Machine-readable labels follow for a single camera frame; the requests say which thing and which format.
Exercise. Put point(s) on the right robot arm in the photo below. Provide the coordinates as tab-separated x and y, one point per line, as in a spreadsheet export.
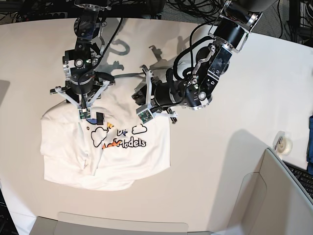
79	63

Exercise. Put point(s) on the black keyboard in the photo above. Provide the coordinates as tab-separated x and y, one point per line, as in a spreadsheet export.
305	179

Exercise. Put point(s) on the white printed t-shirt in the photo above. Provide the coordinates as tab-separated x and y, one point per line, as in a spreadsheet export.
108	151

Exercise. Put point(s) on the clear tape roll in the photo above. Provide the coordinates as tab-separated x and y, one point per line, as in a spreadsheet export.
282	144

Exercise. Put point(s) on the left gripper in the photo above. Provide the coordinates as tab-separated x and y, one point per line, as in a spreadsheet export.
160	94

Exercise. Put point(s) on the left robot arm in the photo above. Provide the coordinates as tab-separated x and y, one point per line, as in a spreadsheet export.
197	70

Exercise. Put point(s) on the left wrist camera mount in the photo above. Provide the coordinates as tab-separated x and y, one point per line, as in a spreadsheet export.
148	112

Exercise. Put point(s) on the blue cloth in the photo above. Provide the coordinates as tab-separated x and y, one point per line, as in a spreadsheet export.
309	156

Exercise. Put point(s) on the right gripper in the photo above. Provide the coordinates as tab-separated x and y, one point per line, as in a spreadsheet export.
83	89

